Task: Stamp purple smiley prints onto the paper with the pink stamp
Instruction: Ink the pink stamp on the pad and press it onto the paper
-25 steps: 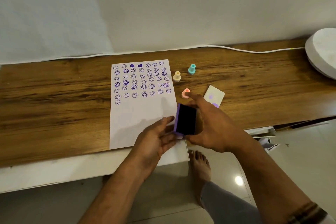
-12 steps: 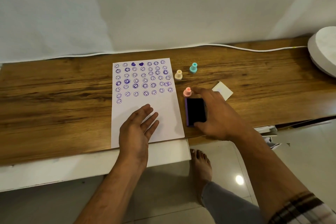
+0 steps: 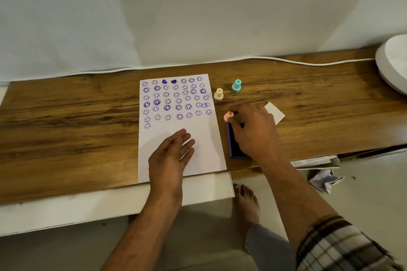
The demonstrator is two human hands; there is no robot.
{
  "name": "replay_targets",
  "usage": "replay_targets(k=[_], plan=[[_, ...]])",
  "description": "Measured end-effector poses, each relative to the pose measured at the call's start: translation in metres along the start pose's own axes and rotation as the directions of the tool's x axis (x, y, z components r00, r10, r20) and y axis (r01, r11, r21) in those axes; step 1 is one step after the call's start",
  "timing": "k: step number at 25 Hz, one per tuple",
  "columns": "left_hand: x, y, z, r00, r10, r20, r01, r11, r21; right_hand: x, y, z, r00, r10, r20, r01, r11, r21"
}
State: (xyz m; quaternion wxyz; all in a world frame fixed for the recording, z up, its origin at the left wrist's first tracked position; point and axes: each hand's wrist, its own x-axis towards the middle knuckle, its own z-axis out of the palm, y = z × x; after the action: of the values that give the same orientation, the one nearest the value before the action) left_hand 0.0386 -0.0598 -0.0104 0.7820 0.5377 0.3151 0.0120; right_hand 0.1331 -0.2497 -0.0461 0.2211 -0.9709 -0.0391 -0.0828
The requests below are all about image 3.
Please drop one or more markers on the person's bare foot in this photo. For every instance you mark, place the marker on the person's bare foot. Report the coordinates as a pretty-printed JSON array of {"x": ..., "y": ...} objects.
[{"x": 246, "y": 207}]

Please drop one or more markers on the beige stamp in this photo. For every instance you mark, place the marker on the beige stamp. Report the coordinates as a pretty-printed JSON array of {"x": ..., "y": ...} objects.
[{"x": 218, "y": 94}]

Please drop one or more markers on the white backdrop cloth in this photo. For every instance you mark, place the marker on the white backdrop cloth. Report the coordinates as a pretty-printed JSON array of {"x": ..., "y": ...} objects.
[{"x": 127, "y": 16}]

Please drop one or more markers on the white paper sheet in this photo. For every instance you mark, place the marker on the white paper sheet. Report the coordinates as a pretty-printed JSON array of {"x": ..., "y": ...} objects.
[{"x": 178, "y": 121}]

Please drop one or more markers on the pink stamp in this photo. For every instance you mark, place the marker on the pink stamp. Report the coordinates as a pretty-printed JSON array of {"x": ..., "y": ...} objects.
[{"x": 227, "y": 116}]

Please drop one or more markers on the person's right thumb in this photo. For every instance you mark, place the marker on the person's right thumb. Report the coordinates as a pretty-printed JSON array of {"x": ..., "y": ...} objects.
[{"x": 236, "y": 123}]

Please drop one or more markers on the person's left forearm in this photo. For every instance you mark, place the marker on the person's left forearm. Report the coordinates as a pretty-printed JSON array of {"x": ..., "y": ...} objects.
[{"x": 146, "y": 232}]

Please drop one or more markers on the person's right hand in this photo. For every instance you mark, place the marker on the person's right hand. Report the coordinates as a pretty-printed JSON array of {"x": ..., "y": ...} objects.
[{"x": 257, "y": 134}]

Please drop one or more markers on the person's left fingers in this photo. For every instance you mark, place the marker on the person's left fingers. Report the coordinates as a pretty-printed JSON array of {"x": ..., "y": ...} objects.
[{"x": 183, "y": 142}]

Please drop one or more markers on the purple ink pad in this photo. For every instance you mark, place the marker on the purple ink pad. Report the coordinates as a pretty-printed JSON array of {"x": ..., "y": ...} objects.
[{"x": 233, "y": 145}]

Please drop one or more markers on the white folded papers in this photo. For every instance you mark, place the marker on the white folded papers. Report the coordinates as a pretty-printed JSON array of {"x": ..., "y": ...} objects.
[{"x": 318, "y": 162}]

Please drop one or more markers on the person's left hand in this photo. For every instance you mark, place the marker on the person's left hand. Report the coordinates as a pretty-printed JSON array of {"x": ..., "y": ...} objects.
[{"x": 167, "y": 166}]

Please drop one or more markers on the teal stamp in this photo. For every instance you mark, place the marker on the teal stamp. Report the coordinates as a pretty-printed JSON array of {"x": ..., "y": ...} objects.
[{"x": 236, "y": 85}]

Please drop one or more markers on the plaid shirt sleeve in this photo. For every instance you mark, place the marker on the plaid shirt sleeve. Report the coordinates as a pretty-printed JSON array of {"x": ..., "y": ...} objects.
[{"x": 340, "y": 245}]

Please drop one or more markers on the white ink pad lid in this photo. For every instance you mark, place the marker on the white ink pad lid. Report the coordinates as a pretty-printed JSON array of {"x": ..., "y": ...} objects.
[{"x": 277, "y": 114}]

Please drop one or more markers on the white table frame board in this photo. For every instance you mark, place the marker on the white table frame board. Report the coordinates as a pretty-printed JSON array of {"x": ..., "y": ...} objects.
[{"x": 79, "y": 207}]

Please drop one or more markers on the white round lamp base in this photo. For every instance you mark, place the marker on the white round lamp base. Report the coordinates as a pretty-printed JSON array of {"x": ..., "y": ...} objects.
[{"x": 394, "y": 61}]

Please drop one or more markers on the crumpled white paper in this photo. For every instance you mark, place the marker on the crumpled white paper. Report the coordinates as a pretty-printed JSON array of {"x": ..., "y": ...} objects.
[{"x": 324, "y": 180}]

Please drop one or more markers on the person's grey trouser leg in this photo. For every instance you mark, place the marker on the person's grey trouser leg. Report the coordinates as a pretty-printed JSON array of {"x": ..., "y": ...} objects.
[{"x": 270, "y": 248}]

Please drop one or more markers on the person's right forearm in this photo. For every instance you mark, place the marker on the person's right forearm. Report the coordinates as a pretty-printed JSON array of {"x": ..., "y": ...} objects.
[{"x": 295, "y": 197}]

